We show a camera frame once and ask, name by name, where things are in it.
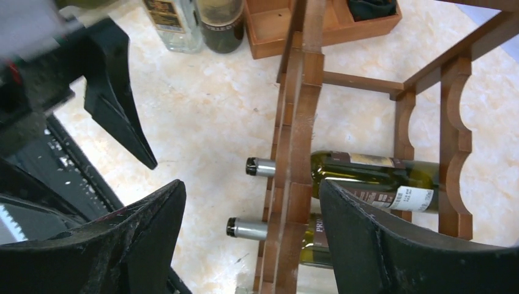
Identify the standing clear bottle black cap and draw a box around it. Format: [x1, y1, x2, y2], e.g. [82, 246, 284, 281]
[142, 0, 203, 53]

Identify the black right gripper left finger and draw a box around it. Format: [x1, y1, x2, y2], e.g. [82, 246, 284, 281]
[1, 179, 187, 293]

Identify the wooden wine rack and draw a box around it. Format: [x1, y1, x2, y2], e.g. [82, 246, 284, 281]
[253, 1, 518, 293]

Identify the dark wine bottle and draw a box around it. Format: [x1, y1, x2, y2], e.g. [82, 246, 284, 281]
[245, 151, 441, 214]
[196, 0, 245, 54]

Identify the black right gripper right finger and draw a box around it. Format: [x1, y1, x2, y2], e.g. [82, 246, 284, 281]
[319, 180, 518, 293]

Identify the dark wine bottle front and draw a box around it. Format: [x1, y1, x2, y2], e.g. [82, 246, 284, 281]
[245, 151, 441, 214]

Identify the green wine bottle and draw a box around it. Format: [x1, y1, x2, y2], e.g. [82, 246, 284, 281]
[226, 213, 334, 270]

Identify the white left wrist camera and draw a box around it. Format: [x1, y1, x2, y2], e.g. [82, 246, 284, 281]
[1, 0, 84, 65]

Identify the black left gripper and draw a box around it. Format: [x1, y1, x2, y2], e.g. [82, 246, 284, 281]
[1, 20, 157, 170]

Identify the orange wooden compartment tray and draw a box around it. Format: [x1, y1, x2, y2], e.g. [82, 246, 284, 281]
[244, 1, 402, 59]

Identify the clear glass bottle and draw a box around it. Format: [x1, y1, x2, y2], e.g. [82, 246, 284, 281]
[234, 286, 255, 294]

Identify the dark wine bottle back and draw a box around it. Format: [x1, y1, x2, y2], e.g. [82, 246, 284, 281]
[196, 0, 245, 54]

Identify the black rolled item right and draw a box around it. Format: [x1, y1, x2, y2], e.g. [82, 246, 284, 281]
[347, 0, 397, 21]

